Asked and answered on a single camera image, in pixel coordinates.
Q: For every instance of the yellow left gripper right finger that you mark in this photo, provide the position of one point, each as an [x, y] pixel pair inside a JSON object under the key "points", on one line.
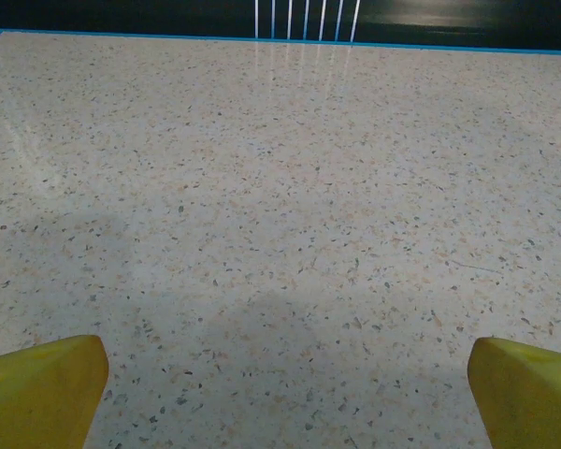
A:
{"points": [[528, 402]]}

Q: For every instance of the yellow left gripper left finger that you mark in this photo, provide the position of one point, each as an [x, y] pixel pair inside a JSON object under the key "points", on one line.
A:
{"points": [[37, 397]]}

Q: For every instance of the black panel with printed lines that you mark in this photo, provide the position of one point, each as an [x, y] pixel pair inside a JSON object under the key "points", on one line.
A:
{"points": [[425, 18]]}

